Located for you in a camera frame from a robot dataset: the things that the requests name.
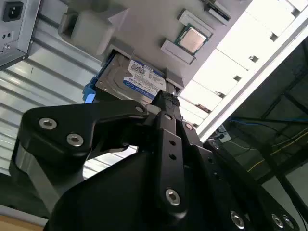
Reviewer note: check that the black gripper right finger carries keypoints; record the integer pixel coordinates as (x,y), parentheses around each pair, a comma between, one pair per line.
(204,163)

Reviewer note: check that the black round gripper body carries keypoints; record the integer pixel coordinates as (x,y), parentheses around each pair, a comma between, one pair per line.
(115,204)

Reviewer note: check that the hard disk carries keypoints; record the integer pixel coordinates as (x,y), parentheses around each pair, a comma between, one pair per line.
(115,77)

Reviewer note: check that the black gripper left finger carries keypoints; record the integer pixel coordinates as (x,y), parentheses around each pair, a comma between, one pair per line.
(60,125)

